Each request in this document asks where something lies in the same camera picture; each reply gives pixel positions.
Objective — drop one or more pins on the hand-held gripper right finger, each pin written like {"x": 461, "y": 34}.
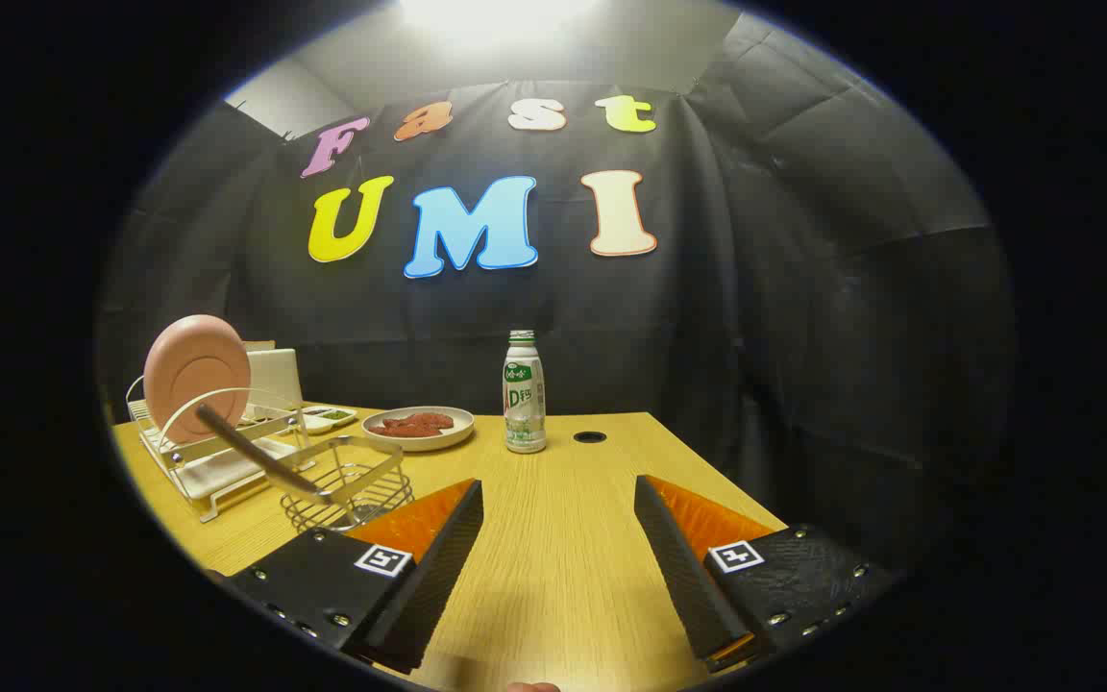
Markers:
{"x": 683, "y": 577}

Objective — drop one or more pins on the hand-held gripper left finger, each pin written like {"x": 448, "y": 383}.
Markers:
{"x": 438, "y": 596}

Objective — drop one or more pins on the pink plate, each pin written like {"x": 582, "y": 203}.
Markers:
{"x": 193, "y": 370}

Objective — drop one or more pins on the white plate with meat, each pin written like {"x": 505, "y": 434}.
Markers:
{"x": 419, "y": 443}

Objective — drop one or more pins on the white two-compartment sauce dish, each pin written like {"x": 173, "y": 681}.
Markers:
{"x": 318, "y": 421}

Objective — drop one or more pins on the red meat slice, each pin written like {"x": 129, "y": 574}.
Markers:
{"x": 433, "y": 420}
{"x": 398, "y": 429}

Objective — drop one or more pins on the white drink bottle green label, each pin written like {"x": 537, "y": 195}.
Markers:
{"x": 525, "y": 404}

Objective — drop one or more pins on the white drain tray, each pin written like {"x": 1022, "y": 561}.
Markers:
{"x": 217, "y": 476}

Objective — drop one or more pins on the white toaster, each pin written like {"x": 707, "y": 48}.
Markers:
{"x": 275, "y": 380}

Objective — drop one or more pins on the toast bread slice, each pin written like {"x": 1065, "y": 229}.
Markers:
{"x": 260, "y": 344}

